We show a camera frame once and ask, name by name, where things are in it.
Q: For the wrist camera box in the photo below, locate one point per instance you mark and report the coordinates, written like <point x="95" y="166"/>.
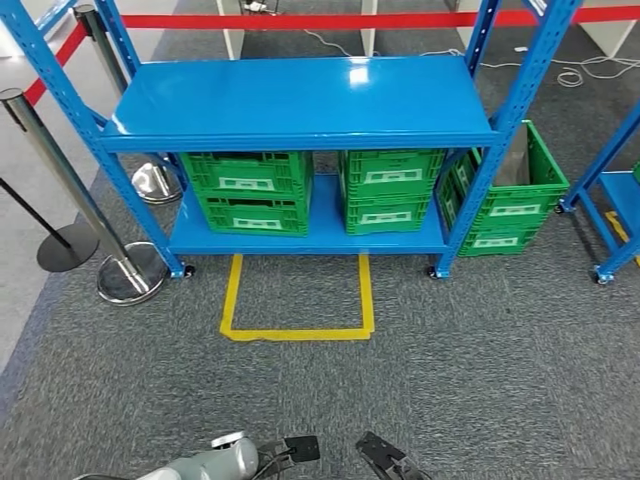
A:
<point x="303" y="448"/>
<point x="385" y="457"/>

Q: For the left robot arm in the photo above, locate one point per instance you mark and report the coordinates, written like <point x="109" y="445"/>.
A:
<point x="210" y="464"/>

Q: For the black router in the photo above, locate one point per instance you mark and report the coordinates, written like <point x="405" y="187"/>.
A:
<point x="257" y="6"/>

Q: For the blue steel shelf rack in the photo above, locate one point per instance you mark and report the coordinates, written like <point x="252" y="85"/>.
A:
<point x="620" y="192"/>
<point x="300" y="99"/>

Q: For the black stanchion post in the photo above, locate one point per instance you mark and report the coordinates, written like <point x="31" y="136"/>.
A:
<point x="70" y="248"/>

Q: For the chrome stanchion post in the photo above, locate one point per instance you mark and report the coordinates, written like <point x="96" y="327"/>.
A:
<point x="75" y="199"/>
<point x="155" y="182"/>

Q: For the yellow floor tape square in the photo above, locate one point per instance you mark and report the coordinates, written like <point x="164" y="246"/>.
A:
<point x="295" y="334"/>

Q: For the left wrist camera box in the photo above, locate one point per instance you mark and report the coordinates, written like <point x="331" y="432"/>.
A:
<point x="303" y="448"/>

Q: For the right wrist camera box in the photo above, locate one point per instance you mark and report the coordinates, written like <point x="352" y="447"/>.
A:
<point x="385" y="457"/>

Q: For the white table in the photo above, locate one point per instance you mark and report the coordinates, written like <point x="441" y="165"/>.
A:
<point x="369" y="26"/>
<point x="615" y="33"/>

